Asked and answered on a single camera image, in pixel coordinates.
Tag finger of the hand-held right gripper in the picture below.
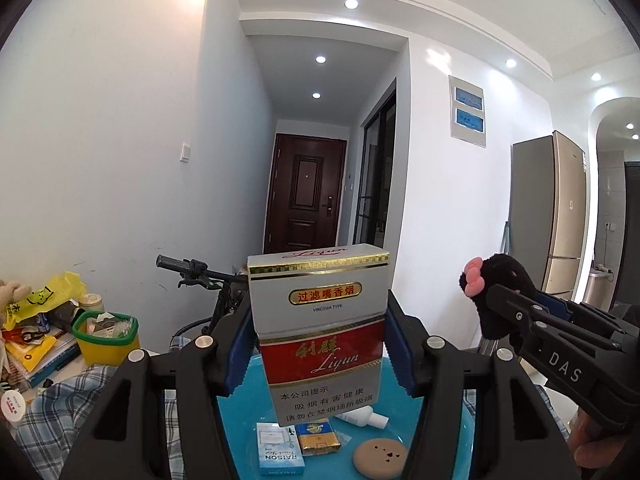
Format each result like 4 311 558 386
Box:
486 284 628 361
540 294 640 342

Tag brown entrance door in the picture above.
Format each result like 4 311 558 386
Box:
263 133 348 256

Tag person's right hand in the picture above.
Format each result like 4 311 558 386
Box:
567 405 640 480

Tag yellow plastic bag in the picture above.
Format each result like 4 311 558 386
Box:
4 271 87 331

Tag stack of books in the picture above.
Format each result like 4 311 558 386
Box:
0 320 81 388

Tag blue plaid cloth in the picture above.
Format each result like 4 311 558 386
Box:
15 362 571 480

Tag pale tube with white cap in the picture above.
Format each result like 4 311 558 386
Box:
334 406 389 430

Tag black framed glass door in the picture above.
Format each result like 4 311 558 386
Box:
352 77 397 248

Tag white red cigarette pack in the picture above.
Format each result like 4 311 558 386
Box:
246 243 391 427

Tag yellow green bin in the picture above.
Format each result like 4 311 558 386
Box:
71 310 141 367

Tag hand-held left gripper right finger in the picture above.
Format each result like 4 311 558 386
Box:
385 287 573 480

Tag black bicycle handlebar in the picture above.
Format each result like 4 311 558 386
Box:
156 254 251 356

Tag light blue cigarette pack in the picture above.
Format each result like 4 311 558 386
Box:
256 422 306 477

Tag white jar red label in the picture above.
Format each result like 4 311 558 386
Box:
0 389 26 423

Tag black plush toy pink bow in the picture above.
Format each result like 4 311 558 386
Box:
459 253 543 341

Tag beige refrigerator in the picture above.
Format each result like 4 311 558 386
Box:
511 130 591 301

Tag white bin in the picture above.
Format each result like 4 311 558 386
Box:
590 265 613 306

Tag blue plastic basin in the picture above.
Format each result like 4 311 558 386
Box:
212 352 476 480

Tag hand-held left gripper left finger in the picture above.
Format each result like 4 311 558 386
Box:
65 285 258 480

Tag yellow blue cigarette pack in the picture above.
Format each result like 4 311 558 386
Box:
295 419 343 457

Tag tan round case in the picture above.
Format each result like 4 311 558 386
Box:
352 436 413 480

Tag white wall panel blue windows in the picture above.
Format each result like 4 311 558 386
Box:
448 75 487 148

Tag beige plush toy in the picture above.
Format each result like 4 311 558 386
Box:
0 280 31 306

